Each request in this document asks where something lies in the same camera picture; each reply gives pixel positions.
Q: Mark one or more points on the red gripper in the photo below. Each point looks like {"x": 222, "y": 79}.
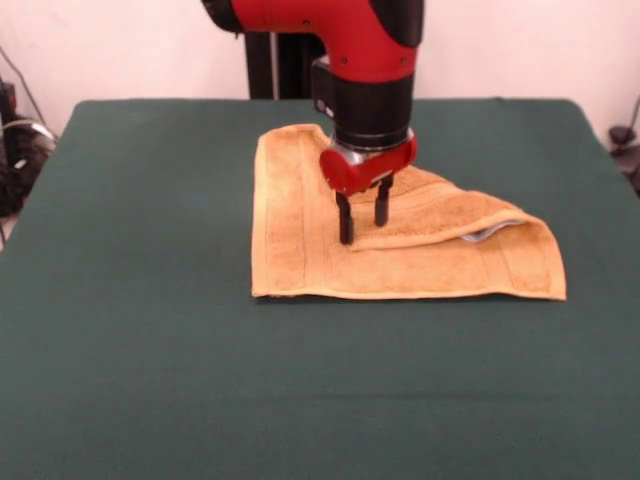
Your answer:
{"x": 360, "y": 172}

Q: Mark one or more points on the orange terry towel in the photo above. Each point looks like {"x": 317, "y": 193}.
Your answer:
{"x": 300, "y": 260}

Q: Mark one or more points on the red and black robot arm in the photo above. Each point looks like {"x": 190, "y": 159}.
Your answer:
{"x": 370, "y": 90}

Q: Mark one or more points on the dark green table cloth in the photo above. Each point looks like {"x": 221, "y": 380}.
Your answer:
{"x": 150, "y": 350}

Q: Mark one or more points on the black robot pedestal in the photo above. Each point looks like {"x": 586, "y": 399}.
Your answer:
{"x": 280, "y": 70}

